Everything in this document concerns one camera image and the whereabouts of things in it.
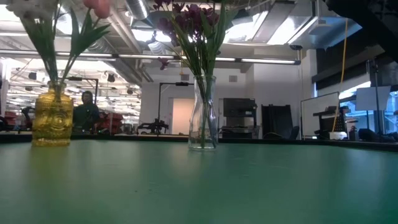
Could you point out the pink artificial tulip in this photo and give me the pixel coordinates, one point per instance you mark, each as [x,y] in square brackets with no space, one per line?
[102,9]
[92,3]

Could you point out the yellow glass vase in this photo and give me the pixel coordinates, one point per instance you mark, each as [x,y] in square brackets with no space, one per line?
[53,118]

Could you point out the background black robot arm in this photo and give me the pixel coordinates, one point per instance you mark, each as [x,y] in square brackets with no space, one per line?
[152,127]

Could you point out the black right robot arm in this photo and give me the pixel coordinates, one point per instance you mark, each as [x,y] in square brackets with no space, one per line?
[373,21]

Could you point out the clear glass vase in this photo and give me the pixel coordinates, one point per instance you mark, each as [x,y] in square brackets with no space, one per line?
[194,124]

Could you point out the black cabinet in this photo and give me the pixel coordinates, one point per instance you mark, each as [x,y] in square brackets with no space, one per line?
[237,109]

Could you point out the black panel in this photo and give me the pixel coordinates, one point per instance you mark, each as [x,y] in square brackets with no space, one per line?
[275,119]

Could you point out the long ceiling light bar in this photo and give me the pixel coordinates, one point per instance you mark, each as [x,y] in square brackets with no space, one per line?
[267,61]

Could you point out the person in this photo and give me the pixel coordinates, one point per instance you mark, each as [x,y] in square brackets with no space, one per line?
[86,115]

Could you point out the whiteboard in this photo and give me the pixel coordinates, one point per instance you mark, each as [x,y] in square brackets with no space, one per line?
[317,115]

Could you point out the white bucket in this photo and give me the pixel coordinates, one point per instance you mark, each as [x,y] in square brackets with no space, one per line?
[337,135]

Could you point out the white board panel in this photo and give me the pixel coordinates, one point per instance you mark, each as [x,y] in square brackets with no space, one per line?
[373,98]

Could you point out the black stand pole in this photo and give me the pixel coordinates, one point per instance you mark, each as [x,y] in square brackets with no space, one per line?
[377,118]

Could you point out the black security camera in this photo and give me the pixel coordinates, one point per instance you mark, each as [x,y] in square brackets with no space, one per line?
[295,47]

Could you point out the silver ventilation duct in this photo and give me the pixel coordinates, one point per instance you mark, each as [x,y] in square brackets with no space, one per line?
[136,7]

